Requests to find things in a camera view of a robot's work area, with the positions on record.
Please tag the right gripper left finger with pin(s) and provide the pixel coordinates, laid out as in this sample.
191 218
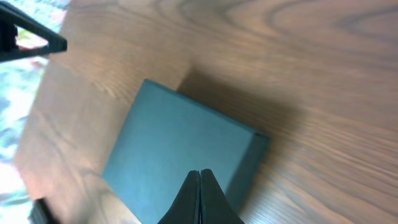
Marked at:
185 208

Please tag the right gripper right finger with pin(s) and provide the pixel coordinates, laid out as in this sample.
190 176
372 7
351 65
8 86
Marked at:
214 207

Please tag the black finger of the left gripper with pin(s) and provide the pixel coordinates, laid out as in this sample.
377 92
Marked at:
11 18

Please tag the dark green box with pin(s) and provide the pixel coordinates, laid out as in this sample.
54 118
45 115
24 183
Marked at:
164 137

